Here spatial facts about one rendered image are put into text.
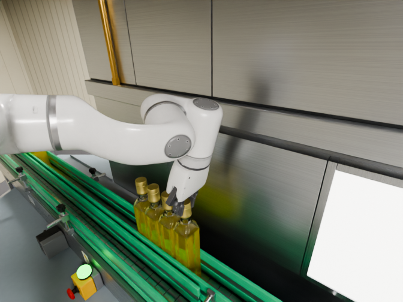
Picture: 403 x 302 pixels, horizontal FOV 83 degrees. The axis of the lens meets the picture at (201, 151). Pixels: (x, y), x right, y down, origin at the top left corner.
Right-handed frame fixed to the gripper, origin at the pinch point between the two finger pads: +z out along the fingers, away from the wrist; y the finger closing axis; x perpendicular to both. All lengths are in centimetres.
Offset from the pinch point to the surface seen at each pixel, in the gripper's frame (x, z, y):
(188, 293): 11.9, 21.7, 6.3
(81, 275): -19.8, 37.4, 20.9
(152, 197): -9.7, 4.4, 2.1
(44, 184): -82, 51, 8
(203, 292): 15.0, 19.4, 4.1
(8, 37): -332, 46, -58
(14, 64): -321, 73, -54
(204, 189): -1.4, 3.9, -11.7
